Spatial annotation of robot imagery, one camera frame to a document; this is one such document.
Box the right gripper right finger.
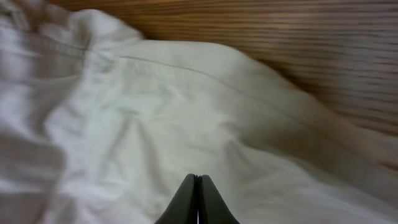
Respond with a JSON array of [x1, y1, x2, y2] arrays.
[[198, 175, 239, 224]]

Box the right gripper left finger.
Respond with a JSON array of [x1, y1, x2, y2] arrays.
[[155, 174, 198, 224]]

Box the beige khaki shorts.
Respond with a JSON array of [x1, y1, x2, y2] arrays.
[[1, 1, 397, 223]]

